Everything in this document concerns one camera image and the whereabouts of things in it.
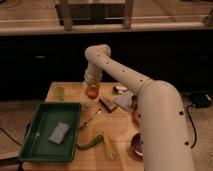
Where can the metal spoon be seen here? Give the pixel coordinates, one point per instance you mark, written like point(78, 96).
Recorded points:
point(84, 125)

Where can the small green cup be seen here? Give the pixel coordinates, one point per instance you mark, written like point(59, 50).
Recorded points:
point(59, 93)

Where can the red apple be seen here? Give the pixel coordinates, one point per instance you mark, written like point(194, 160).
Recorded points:
point(92, 92)

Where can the grey sponge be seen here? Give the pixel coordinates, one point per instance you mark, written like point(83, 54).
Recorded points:
point(59, 133)

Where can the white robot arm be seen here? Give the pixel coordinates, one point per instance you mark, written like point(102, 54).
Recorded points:
point(163, 125)

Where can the small metal cup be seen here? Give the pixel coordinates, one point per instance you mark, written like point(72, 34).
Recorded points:
point(134, 102)

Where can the dark teal bag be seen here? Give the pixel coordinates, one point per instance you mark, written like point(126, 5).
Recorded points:
point(200, 99)

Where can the grey folded cloth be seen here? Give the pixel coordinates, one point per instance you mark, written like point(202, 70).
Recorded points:
point(123, 100)

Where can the orange bowl with food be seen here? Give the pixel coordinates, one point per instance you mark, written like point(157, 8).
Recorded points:
point(135, 116)

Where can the dark purple bowl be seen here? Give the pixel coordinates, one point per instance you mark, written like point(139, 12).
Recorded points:
point(136, 146)

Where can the white paper cup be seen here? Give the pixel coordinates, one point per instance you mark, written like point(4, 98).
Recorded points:
point(86, 101)

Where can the wooden chair frame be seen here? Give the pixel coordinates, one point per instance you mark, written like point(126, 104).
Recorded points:
point(71, 13)

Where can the white black small object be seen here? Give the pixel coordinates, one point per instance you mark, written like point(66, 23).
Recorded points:
point(119, 89)

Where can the yellow corn cob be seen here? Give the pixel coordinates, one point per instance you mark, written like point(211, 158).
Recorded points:
point(108, 147)

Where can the black rectangular block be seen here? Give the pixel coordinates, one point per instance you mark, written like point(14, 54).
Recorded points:
point(110, 106)

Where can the green chili pepper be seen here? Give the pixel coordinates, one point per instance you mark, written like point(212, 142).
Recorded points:
point(92, 143)

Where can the green plastic tray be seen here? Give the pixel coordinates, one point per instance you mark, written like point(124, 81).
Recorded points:
point(38, 147)

